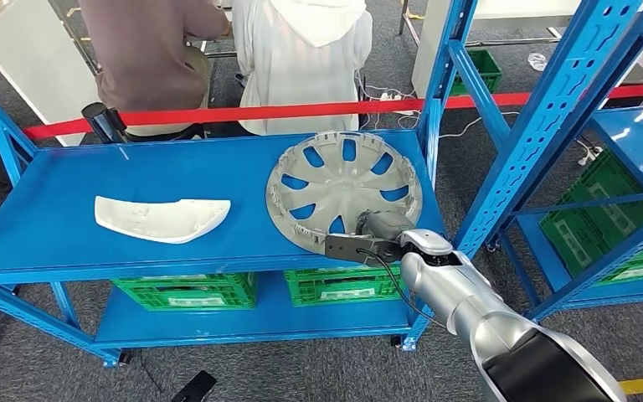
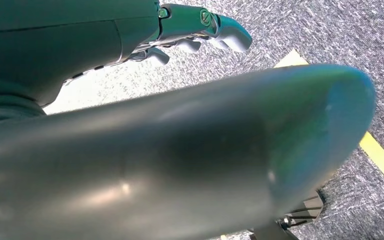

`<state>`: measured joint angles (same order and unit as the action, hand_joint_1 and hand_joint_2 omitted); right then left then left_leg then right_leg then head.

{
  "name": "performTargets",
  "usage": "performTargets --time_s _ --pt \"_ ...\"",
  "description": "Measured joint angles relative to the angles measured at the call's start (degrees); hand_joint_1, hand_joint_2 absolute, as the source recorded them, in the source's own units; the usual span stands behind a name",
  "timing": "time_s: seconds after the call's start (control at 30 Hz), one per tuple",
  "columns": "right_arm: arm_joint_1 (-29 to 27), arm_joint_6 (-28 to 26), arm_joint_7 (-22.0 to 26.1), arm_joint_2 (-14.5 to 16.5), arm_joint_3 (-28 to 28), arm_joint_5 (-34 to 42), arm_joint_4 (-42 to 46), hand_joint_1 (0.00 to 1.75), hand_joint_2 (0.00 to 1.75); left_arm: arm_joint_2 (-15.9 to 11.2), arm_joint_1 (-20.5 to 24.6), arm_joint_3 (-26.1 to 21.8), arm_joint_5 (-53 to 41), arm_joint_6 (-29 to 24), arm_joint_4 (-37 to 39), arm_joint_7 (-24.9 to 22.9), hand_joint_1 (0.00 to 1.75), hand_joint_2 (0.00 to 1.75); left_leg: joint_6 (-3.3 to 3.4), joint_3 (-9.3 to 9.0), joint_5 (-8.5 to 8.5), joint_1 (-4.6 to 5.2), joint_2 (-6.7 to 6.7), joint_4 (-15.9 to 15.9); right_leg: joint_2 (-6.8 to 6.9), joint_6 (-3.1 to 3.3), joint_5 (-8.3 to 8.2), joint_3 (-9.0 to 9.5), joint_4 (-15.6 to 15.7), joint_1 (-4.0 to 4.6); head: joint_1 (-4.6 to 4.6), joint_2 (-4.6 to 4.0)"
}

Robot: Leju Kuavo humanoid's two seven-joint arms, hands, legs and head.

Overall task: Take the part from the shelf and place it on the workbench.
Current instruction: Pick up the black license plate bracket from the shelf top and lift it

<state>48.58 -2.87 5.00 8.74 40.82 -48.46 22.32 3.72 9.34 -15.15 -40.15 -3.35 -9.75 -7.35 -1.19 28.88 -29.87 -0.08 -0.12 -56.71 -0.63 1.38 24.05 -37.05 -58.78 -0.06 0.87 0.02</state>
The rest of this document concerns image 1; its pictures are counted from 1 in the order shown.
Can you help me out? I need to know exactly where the grey plastic wheel hubcap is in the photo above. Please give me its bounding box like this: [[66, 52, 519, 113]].
[[265, 131, 424, 256]]

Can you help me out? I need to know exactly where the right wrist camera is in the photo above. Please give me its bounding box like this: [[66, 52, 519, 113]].
[[324, 233, 406, 266]]

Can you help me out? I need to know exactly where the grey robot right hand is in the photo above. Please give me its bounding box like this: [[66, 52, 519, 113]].
[[354, 209, 416, 242]]

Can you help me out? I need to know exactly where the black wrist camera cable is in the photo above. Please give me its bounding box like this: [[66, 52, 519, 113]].
[[356, 248, 450, 331]]

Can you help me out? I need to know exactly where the black stanchion post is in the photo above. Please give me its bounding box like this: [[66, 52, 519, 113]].
[[81, 101, 130, 144]]

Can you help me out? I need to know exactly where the person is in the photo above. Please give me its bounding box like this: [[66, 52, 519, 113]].
[[231, 0, 373, 137], [79, 0, 232, 137]]

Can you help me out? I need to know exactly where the green plastic crate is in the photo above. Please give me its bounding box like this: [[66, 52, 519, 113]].
[[538, 148, 643, 286], [111, 272, 258, 312], [450, 49, 503, 96], [284, 265, 409, 308]]

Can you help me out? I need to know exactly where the white panel desk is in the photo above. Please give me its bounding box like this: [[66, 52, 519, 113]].
[[399, 0, 584, 100], [0, 0, 100, 147]]

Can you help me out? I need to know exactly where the blue metal shelf rack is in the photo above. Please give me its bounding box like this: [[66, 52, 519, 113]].
[[0, 0, 643, 387], [498, 104, 643, 311]]

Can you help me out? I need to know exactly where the white floor cable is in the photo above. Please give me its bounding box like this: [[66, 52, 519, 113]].
[[399, 111, 522, 140]]

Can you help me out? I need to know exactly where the red barrier tape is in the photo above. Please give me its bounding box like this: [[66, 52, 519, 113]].
[[0, 83, 643, 147]]

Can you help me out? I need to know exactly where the white plastic mirror cover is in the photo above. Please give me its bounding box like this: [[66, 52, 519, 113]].
[[94, 195, 232, 245]]

